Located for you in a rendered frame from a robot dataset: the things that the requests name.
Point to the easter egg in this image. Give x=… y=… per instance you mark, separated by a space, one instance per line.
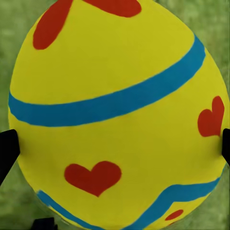
x=119 y=111

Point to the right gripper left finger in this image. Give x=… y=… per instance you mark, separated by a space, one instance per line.
x=9 y=151

